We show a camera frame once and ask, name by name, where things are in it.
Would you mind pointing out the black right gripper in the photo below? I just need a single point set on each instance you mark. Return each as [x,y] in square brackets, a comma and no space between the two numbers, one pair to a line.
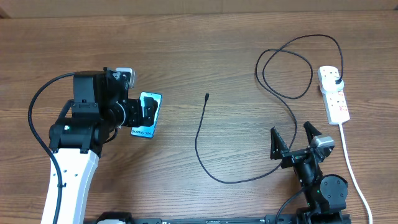
[278,151]

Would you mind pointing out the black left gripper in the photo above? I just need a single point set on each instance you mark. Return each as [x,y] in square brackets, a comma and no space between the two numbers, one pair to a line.
[135,118]

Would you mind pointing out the white charger plug adapter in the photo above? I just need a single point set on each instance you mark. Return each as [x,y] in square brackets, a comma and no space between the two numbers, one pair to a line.
[331,84]

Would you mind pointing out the white power strip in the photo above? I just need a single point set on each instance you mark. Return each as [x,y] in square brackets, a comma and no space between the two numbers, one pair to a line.
[335,103]

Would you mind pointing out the Samsung Galaxy smartphone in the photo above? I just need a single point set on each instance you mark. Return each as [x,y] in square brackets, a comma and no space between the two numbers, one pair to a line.
[157,119]

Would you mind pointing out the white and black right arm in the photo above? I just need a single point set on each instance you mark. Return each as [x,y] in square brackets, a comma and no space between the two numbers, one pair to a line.
[325,194]

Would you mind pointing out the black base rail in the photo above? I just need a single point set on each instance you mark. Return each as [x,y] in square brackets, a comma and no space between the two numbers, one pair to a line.
[124,217]

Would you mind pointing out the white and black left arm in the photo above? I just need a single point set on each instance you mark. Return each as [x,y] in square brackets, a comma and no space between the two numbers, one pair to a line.
[100,107]

